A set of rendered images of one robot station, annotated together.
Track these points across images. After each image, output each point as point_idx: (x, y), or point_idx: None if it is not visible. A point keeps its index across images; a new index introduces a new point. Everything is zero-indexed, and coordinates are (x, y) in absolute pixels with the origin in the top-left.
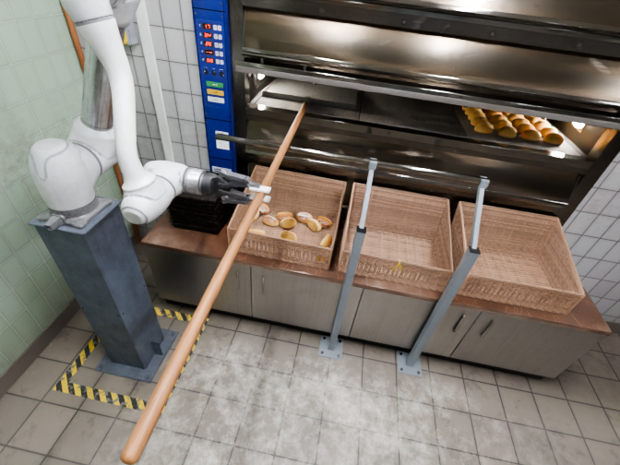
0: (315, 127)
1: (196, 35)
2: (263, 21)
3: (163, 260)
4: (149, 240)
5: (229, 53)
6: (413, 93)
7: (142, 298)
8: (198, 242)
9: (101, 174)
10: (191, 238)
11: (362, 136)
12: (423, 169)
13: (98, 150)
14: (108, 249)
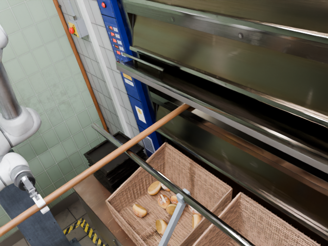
0: (197, 123)
1: (108, 33)
2: (143, 24)
3: (84, 204)
4: (75, 186)
5: (128, 48)
6: (240, 126)
7: (52, 231)
8: (101, 200)
9: (13, 146)
10: (99, 194)
11: (237, 145)
12: (222, 227)
13: (8, 132)
14: (12, 196)
